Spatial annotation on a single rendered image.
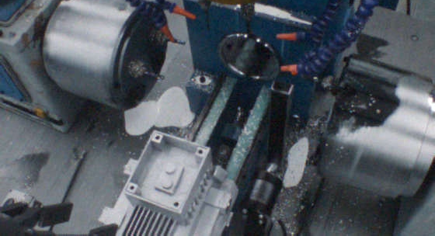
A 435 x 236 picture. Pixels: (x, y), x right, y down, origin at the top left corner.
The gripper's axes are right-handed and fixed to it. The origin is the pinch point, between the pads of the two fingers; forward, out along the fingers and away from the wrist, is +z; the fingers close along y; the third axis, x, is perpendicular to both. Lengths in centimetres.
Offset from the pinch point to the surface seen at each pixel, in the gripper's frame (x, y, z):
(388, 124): -28, -37, 22
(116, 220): 1.5, 0.7, 13.1
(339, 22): -49, -23, 43
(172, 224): -1.6, -8.9, 13.2
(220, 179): -10.5, -12.8, 19.1
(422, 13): -116, -59, 206
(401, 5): -94, -42, 144
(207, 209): -5.0, -12.6, 18.0
